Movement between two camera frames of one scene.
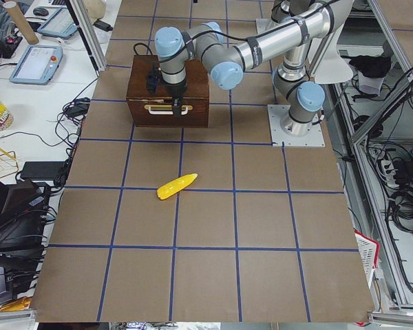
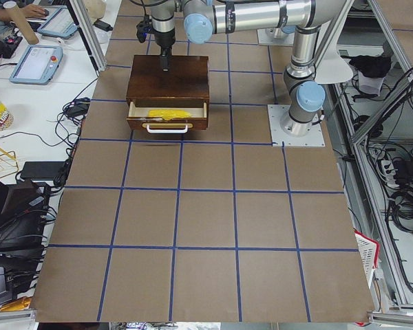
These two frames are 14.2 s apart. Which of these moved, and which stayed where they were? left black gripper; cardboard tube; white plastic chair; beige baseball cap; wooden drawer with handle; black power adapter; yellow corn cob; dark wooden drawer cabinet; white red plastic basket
Moved: wooden drawer with handle; yellow corn cob; left black gripper
Stayed: beige baseball cap; black power adapter; cardboard tube; white red plastic basket; dark wooden drawer cabinet; white plastic chair
